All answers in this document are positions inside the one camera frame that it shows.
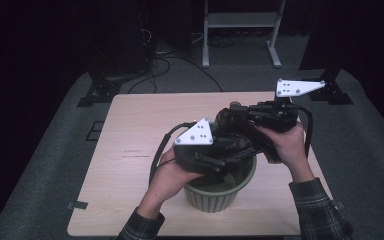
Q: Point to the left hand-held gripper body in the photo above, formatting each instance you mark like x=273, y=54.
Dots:
x=196, y=133

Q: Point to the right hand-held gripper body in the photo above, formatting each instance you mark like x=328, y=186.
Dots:
x=276, y=116

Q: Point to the black plastic garbage bag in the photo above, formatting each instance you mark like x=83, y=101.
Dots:
x=233, y=140

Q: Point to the green plastic trash bin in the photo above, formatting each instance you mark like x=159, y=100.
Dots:
x=213, y=200

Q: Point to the person's right hand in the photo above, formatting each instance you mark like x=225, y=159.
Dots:
x=290, y=146

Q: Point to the person's left hand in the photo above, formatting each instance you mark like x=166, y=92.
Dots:
x=170, y=180

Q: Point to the black stand base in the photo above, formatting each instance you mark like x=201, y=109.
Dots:
x=336, y=96
x=100, y=93

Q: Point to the grey floor mat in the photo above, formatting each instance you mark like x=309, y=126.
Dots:
x=363, y=150

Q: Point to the black tape floor marking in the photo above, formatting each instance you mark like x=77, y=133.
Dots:
x=95, y=131

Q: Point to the black equipment case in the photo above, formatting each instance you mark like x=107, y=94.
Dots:
x=120, y=40

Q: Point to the grey tape strip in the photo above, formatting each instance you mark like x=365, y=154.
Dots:
x=78, y=205

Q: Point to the white metal stand frame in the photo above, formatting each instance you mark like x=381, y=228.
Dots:
x=241, y=19

